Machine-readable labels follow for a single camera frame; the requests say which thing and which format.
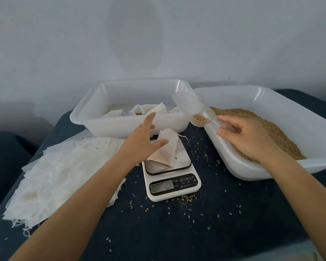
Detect person's right hand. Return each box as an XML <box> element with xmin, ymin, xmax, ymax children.
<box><xmin>214</xmin><ymin>115</ymin><xmax>279</xmax><ymax>165</ymax></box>

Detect person's left hand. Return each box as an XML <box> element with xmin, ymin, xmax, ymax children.
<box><xmin>117</xmin><ymin>112</ymin><xmax>170</xmax><ymax>167</ymax></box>

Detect brown grain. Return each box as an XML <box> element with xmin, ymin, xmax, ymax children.
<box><xmin>195</xmin><ymin>107</ymin><xmax>307</xmax><ymax>164</ymax></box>

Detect white plastic tub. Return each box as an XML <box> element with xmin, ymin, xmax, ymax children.
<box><xmin>70</xmin><ymin>79</ymin><xmax>196</xmax><ymax>138</ymax></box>

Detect white tray of grain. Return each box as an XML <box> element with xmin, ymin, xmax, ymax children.
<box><xmin>193</xmin><ymin>85</ymin><xmax>326</xmax><ymax>182</ymax></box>

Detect clear plastic scoop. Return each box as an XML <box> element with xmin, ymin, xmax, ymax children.
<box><xmin>172</xmin><ymin>92</ymin><xmax>230</xmax><ymax>132</ymax></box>

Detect pile of white bags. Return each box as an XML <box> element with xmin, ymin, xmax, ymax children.
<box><xmin>3</xmin><ymin>136</ymin><xmax>128</xmax><ymax>230</ymax></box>

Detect person's right forearm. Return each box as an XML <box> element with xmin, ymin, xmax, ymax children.
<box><xmin>263</xmin><ymin>155</ymin><xmax>326</xmax><ymax>261</ymax></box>

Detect person's left forearm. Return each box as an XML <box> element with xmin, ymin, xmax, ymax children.
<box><xmin>8</xmin><ymin>155</ymin><xmax>135</xmax><ymax>261</ymax></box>

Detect white digital kitchen scale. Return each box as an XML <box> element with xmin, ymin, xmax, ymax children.
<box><xmin>142</xmin><ymin>138</ymin><xmax>202</xmax><ymax>202</ymax></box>

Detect dark blue tablecloth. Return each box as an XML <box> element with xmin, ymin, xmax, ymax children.
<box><xmin>0</xmin><ymin>88</ymin><xmax>326</xmax><ymax>261</ymax></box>
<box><xmin>0</xmin><ymin>132</ymin><xmax>40</xmax><ymax>218</ymax></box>

